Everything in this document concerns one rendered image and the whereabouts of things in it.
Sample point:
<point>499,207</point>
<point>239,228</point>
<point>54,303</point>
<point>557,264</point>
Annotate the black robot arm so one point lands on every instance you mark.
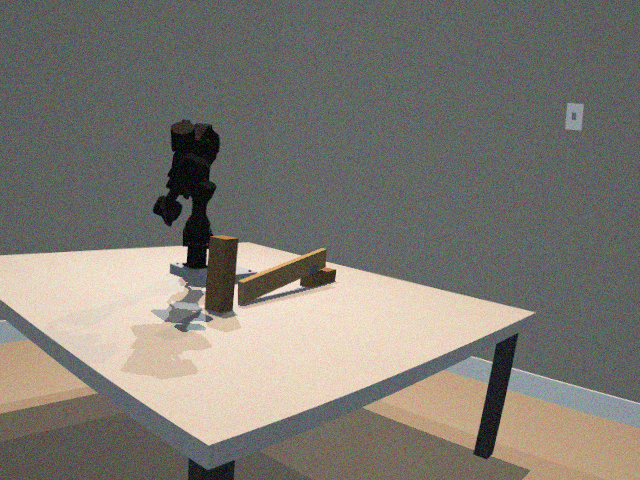
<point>202,141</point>

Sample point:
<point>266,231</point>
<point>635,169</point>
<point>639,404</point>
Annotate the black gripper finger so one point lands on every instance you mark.
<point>189,177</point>
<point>168,214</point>

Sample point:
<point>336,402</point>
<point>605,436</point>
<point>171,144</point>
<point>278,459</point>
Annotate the long wooden rail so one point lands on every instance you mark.
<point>281,275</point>

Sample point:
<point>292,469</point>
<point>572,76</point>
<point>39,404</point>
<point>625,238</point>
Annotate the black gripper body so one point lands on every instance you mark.
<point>174,182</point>

